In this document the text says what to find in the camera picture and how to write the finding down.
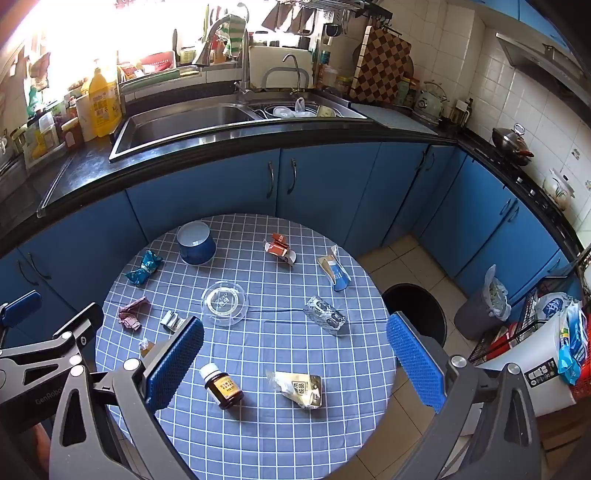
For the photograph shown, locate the green striped cloth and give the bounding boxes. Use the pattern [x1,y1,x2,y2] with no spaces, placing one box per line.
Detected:
[218,14,245,58]

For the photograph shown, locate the blue snack packet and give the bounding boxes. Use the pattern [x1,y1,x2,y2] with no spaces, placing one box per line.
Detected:
[556,302,589,386]

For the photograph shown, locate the pale green kettle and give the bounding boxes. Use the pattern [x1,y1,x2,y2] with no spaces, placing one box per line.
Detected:
[417,82,448,121]

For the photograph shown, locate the blue kitchen cabinet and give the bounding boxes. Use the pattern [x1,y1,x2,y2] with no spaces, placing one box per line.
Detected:
[0,141,583,361]

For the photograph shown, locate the black wire rack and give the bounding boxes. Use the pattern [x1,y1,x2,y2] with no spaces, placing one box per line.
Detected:
[468,263,591,365]

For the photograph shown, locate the white blue plastic bag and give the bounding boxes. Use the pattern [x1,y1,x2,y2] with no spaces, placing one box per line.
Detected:
[533,292,580,324]

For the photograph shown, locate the brown medicine bottle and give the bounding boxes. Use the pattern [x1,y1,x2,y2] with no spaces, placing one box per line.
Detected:
[199,363,245,411]

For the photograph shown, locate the round table with checked cloth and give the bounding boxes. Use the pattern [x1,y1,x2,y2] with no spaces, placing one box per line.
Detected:
[95,213,400,480]

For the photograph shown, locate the gold foil packet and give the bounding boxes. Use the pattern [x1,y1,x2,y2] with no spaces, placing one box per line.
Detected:
[267,370,322,409]

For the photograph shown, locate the steel range hood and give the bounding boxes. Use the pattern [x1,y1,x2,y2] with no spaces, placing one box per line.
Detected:
[496,31,591,97]

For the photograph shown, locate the blue tan crushed carton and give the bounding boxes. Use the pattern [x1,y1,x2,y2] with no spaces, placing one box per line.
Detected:
[317,246,352,291]

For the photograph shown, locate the black kitchen countertop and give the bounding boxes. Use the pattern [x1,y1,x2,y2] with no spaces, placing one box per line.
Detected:
[0,99,583,252]

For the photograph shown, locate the pink wrapper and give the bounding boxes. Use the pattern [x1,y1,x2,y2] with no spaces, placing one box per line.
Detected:
[118,298,151,332]

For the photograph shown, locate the white canister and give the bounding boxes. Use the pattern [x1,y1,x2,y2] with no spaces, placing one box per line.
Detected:
[75,95,98,141]

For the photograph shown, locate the small steel faucet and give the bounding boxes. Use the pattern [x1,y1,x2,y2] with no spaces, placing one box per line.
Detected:
[283,54,304,95]

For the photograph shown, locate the grey trash bin with liner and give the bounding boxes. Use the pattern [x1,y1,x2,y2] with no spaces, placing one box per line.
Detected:
[454,265,512,340]

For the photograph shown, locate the silver printed packet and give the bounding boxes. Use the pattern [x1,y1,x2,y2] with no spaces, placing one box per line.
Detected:
[303,295,347,334]

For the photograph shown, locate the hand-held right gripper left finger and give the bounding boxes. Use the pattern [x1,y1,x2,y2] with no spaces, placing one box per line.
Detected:
[48,316,206,480]

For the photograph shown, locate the stainless steel sink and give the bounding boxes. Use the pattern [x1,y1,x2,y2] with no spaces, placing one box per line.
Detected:
[109,102,375,162]

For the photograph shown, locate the chequered wooden cutting board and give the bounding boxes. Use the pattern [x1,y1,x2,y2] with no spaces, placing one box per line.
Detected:
[348,25,413,104]

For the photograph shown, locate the white plastic container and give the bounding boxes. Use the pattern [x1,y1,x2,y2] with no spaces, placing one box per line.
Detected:
[478,318,575,418]

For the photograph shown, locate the orange white crushed carton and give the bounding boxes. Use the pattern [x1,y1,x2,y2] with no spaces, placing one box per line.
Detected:
[264,233,297,267]

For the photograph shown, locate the red container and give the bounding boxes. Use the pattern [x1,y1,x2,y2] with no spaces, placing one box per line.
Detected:
[480,323,525,358]

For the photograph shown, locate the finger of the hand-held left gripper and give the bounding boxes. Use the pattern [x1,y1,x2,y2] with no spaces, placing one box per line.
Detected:
[0,302,105,388]
[0,290,43,344]

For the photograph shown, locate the yellow oil bottle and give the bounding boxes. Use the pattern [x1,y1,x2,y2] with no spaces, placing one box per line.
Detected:
[88,67,122,138]

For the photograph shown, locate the blue cup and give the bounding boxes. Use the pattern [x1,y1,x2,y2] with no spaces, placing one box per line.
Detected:
[176,222,217,265]

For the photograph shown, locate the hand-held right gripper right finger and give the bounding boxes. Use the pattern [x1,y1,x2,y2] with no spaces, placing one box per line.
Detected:
[386,312,544,480]

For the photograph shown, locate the tall steel faucet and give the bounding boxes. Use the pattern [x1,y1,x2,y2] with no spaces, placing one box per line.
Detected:
[191,14,254,104]

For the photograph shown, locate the steel wok with lid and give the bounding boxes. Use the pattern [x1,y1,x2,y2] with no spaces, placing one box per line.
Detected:
[492,124,534,166]

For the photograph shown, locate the grey drying mat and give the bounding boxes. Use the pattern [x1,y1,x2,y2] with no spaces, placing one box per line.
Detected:
[353,102,439,136]

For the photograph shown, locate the clear round plastic lid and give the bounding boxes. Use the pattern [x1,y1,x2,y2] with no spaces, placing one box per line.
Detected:
[202,281,250,328]

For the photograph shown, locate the teal candy wrapper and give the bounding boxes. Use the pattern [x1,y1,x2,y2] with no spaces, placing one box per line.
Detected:
[126,250,164,286]

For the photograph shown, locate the black gas stove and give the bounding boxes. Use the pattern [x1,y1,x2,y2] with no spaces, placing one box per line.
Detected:
[485,143,568,217]

